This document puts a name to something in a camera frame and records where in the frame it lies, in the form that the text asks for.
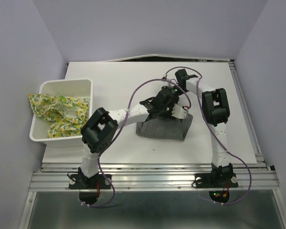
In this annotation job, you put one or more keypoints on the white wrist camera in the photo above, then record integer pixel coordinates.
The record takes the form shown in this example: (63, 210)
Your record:
(165, 80)
(179, 112)

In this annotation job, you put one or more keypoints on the white plastic bin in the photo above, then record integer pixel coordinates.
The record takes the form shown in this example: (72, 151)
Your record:
(82, 88)

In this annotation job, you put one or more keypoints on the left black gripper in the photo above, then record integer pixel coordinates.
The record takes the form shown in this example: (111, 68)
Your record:
(167, 115)

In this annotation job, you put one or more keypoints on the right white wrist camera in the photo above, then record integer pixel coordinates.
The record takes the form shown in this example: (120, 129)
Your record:
(165, 80)

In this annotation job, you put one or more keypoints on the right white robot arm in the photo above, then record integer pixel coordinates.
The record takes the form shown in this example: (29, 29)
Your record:
(215, 111)

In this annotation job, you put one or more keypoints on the grey pleated skirt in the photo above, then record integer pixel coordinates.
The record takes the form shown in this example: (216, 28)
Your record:
(165, 128)

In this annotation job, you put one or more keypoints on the yellow floral skirt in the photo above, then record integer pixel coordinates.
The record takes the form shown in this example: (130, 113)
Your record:
(65, 115)

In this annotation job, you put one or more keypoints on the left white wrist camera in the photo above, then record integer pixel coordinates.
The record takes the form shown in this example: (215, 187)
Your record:
(179, 112)

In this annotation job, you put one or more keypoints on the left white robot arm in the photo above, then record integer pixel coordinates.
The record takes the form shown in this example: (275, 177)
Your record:
(103, 127)

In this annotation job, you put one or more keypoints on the aluminium mounting rail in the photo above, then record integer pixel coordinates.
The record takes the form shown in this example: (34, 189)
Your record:
(152, 177)

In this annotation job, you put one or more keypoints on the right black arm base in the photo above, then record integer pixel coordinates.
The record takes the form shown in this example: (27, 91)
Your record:
(220, 179)

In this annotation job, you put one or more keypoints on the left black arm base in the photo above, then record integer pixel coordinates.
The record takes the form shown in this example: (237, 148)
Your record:
(90, 188)

